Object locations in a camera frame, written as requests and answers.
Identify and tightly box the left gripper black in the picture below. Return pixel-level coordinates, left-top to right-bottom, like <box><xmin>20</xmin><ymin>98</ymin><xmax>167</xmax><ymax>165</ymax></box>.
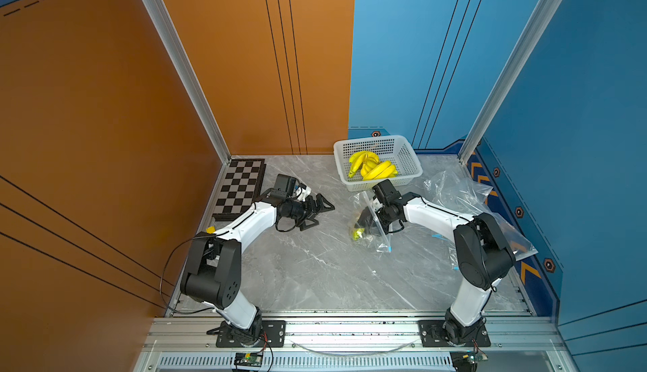
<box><xmin>285</xmin><ymin>193</ymin><xmax>335</xmax><ymax>230</ymax></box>

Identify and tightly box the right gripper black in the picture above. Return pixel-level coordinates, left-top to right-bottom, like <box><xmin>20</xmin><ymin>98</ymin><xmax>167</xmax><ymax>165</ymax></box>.
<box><xmin>351</xmin><ymin>205</ymin><xmax>393</xmax><ymax>236</ymax></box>

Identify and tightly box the yellow banana bunch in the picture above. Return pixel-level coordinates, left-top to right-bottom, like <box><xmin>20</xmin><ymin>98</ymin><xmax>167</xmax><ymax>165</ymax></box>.
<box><xmin>347</xmin><ymin>151</ymin><xmax>379</xmax><ymax>178</ymax></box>
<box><xmin>351</xmin><ymin>226</ymin><xmax>366</xmax><ymax>242</ymax></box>
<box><xmin>361</xmin><ymin>161</ymin><xmax>399</xmax><ymax>181</ymax></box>

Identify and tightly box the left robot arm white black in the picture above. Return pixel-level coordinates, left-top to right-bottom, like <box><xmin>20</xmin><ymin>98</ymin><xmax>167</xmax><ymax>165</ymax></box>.
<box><xmin>180</xmin><ymin>174</ymin><xmax>335</xmax><ymax>346</ymax></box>

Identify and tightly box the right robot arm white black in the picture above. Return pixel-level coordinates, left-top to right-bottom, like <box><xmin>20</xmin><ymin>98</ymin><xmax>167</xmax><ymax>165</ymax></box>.
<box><xmin>353</xmin><ymin>180</ymin><xmax>517</xmax><ymax>347</ymax></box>

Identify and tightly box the white perforated plastic basket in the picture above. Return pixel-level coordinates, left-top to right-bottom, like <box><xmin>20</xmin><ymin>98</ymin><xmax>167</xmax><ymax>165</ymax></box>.
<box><xmin>334</xmin><ymin>135</ymin><xmax>423</xmax><ymax>192</ymax></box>

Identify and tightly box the black brown checkerboard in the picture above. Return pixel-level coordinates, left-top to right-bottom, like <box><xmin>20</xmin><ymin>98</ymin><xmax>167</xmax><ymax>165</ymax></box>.
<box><xmin>212</xmin><ymin>158</ymin><xmax>266</xmax><ymax>221</ymax></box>

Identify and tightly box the left green circuit board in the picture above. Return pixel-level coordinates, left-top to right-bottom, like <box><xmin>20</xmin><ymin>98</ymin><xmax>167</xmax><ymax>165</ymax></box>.
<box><xmin>233</xmin><ymin>352</ymin><xmax>265</xmax><ymax>370</ymax></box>

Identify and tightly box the green circuit board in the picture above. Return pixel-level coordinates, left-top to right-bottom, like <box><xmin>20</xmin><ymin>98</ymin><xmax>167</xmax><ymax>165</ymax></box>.
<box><xmin>233</xmin><ymin>352</ymin><xmax>265</xmax><ymax>370</ymax></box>
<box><xmin>462</xmin><ymin>352</ymin><xmax>489</xmax><ymax>370</ymax></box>

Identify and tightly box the right green circuit board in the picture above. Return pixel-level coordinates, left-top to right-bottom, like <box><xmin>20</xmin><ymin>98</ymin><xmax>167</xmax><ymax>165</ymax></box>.
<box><xmin>462</xmin><ymin>352</ymin><xmax>489</xmax><ymax>370</ymax></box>

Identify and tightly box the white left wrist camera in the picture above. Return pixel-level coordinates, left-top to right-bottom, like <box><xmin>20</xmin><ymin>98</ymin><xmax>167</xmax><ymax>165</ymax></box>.
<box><xmin>294</xmin><ymin>184</ymin><xmax>311</xmax><ymax>202</ymax></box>

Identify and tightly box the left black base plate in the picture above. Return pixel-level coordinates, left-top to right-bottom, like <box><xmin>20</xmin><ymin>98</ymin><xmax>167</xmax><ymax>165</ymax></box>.
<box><xmin>216</xmin><ymin>320</ymin><xmax>286</xmax><ymax>348</ymax></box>

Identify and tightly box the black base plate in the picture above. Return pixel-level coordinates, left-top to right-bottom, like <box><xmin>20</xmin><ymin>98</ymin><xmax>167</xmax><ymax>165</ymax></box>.
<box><xmin>418</xmin><ymin>319</ymin><xmax>491</xmax><ymax>348</ymax></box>
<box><xmin>216</xmin><ymin>320</ymin><xmax>286</xmax><ymax>348</ymax></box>

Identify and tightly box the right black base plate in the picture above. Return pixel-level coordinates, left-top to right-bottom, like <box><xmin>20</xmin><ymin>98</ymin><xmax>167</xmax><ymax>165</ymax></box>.
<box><xmin>418</xmin><ymin>319</ymin><xmax>491</xmax><ymax>348</ymax></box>

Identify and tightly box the left aluminium corner post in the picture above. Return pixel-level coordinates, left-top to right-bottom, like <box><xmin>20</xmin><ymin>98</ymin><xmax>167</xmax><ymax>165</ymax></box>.
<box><xmin>141</xmin><ymin>0</ymin><xmax>231</xmax><ymax>163</ymax></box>

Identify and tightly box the aluminium corner post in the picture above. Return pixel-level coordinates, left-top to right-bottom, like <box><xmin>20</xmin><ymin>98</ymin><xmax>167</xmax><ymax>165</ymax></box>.
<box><xmin>141</xmin><ymin>0</ymin><xmax>231</xmax><ymax>163</ymax></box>
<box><xmin>458</xmin><ymin>0</ymin><xmax>563</xmax><ymax>165</ymax></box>

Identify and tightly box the right aluminium corner post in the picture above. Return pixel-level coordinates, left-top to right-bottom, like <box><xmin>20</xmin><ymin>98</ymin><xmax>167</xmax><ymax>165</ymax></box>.
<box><xmin>458</xmin><ymin>0</ymin><xmax>563</xmax><ymax>165</ymax></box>

